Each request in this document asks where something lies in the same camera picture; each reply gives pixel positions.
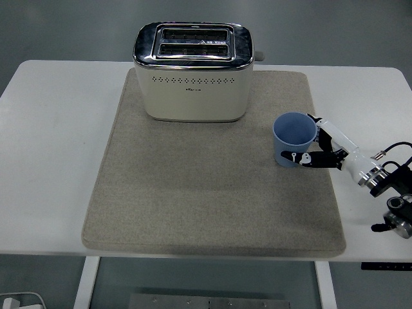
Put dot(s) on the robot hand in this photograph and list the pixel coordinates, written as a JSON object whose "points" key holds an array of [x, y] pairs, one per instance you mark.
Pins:
{"points": [[351, 159]]}

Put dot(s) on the blue ribbed plastic cup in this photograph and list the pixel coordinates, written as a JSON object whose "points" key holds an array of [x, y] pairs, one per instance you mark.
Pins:
{"points": [[291, 135]]}

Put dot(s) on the black table control panel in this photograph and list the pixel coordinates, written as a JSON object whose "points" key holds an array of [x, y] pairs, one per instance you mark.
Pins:
{"points": [[386, 266]]}

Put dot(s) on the white table leg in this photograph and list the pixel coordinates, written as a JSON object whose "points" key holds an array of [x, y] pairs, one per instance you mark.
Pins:
{"points": [[325, 286], [86, 283]]}

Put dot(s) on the grey toaster lever knob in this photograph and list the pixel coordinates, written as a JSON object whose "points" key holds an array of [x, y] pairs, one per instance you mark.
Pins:
{"points": [[260, 56]]}

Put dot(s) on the beige felt table mat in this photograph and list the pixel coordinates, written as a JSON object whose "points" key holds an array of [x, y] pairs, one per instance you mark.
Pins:
{"points": [[199, 193]]}

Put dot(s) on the cream two-slot toaster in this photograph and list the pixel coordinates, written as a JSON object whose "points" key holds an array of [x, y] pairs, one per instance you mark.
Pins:
{"points": [[193, 96]]}

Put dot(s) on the grey metal plate with screws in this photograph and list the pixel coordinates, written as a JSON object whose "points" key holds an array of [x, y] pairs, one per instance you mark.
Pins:
{"points": [[209, 302]]}

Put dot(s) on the white power adapter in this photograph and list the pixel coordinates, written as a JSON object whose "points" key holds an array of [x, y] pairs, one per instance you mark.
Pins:
{"points": [[10, 304]]}

